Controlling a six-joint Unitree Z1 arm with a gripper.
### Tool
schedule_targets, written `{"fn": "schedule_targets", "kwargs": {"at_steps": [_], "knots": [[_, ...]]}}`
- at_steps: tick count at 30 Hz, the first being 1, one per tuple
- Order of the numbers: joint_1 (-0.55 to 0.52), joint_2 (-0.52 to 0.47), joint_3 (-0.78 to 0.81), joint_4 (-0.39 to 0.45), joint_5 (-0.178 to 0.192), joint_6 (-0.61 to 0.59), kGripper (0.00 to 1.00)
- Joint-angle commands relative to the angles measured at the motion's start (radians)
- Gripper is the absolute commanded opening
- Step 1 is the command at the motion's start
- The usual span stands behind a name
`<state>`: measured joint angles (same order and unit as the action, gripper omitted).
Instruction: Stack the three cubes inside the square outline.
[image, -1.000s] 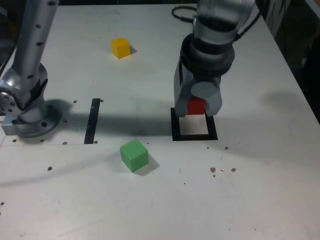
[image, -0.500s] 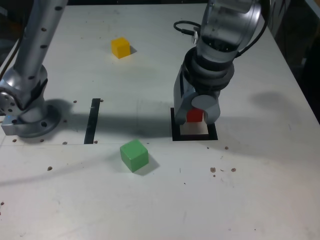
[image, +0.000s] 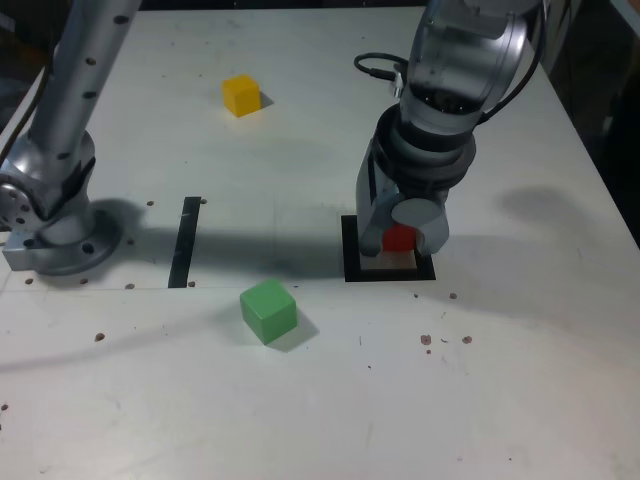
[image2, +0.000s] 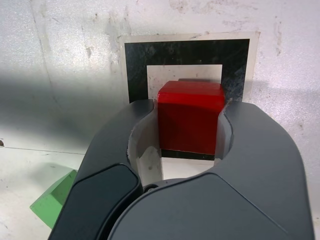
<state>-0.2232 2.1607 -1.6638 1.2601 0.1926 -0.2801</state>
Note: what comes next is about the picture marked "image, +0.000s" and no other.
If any yellow cube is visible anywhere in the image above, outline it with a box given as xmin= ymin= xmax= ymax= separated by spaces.
xmin=221 ymin=73 xmax=262 ymax=119

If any black cable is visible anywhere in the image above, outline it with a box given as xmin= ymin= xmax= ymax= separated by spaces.
xmin=353 ymin=0 xmax=547 ymax=126

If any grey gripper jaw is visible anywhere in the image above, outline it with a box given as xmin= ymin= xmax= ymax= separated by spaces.
xmin=390 ymin=196 xmax=450 ymax=258
xmin=355 ymin=141 xmax=402 ymax=259

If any black tape square outline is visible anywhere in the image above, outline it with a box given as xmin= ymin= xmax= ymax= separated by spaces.
xmin=340 ymin=214 xmax=437 ymax=284

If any green cube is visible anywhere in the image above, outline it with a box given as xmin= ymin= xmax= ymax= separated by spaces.
xmin=239 ymin=278 xmax=299 ymax=346

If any white background furniture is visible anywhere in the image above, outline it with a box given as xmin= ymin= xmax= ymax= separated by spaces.
xmin=542 ymin=0 xmax=589 ymax=76

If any red cube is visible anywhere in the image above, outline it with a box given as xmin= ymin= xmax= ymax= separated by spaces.
xmin=382 ymin=224 xmax=419 ymax=253

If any black tape strip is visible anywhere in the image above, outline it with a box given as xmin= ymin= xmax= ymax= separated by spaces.
xmin=167 ymin=196 xmax=202 ymax=290

